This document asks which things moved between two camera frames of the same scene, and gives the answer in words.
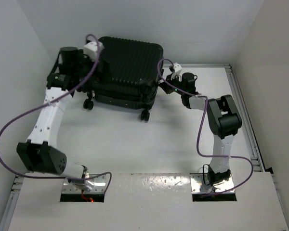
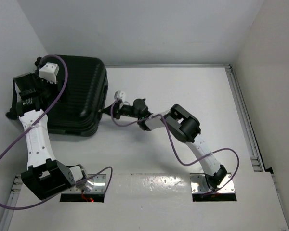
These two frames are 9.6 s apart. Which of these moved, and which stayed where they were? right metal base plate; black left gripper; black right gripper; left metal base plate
Moved: black left gripper; black right gripper
Stayed: right metal base plate; left metal base plate
